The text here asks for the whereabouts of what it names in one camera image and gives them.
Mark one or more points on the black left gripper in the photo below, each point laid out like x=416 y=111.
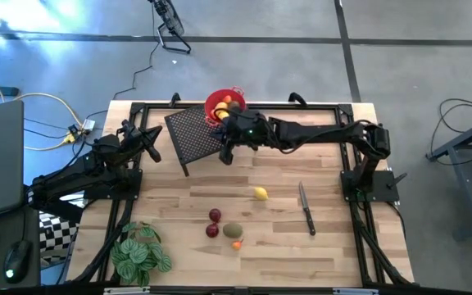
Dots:
x=129 y=137

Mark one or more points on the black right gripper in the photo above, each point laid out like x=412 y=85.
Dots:
x=248 y=129

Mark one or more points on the red plastic colander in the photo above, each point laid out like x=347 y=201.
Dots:
x=213 y=98

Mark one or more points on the dark red pomegranate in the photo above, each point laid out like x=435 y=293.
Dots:
x=211 y=230
x=214 y=215

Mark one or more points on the green kiwi fruit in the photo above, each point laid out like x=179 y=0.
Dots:
x=232 y=230

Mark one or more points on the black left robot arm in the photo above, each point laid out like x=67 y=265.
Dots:
x=80 y=170

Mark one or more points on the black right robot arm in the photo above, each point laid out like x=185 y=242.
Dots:
x=322 y=133

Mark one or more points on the black perforated metal shelf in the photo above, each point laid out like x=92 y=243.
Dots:
x=191 y=135

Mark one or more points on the green leafy artificial plant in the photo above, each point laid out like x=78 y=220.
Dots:
x=137 y=254

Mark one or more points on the black floor fan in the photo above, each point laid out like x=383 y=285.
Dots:
x=172 y=20

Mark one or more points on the black white checkerboard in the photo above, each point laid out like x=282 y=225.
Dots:
x=55 y=235

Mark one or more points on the dark side desk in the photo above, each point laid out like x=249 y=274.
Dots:
x=31 y=246

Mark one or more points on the black computer mouse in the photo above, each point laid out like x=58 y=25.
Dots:
x=16 y=258

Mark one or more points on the blue grey side table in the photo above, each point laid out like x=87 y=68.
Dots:
x=469 y=196

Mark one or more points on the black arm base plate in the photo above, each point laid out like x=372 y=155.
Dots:
x=383 y=190
x=134 y=193

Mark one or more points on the black aluminium table frame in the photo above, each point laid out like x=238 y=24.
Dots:
x=322 y=107

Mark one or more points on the silver metal bracket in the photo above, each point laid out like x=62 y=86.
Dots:
x=357 y=291
x=127 y=291

